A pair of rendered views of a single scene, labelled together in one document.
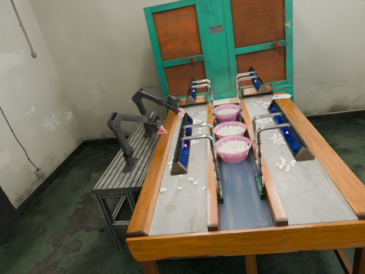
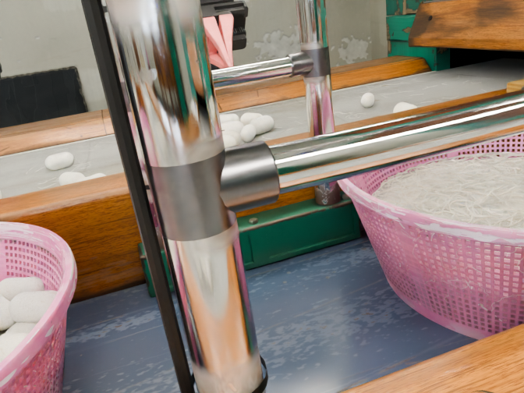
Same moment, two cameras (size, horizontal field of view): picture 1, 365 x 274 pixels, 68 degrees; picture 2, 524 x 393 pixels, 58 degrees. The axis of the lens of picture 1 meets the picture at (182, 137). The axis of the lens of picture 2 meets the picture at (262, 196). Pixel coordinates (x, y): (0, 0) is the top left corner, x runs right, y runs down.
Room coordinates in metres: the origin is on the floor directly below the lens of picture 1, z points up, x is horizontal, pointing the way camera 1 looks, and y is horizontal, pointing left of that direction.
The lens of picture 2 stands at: (2.13, -0.67, 0.89)
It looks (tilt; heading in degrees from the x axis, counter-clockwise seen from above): 21 degrees down; 65
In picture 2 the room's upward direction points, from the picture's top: 8 degrees counter-clockwise
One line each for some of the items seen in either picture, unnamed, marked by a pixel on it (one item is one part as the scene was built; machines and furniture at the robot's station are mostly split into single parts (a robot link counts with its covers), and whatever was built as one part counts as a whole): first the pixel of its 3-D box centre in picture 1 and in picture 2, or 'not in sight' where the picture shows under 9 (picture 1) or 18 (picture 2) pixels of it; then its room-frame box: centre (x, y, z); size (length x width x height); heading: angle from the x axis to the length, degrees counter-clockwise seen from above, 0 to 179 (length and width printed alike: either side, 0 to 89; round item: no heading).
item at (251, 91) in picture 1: (257, 89); not in sight; (2.64, -0.85, 0.83); 0.30 x 0.06 x 0.07; 80
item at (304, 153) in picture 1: (286, 124); not in sight; (1.27, -0.55, 1.08); 0.62 x 0.08 x 0.07; 170
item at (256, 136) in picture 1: (272, 155); not in sight; (1.27, -0.47, 0.90); 0.20 x 0.19 x 0.45; 170
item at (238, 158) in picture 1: (233, 149); not in sight; (1.73, -0.35, 0.72); 0.27 x 0.27 x 0.10
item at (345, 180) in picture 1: (306, 138); not in sight; (1.75, -0.91, 0.67); 1.81 x 0.12 x 0.19; 170
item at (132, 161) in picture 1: (128, 161); not in sight; (1.92, 0.46, 0.71); 0.20 x 0.07 x 0.08; 167
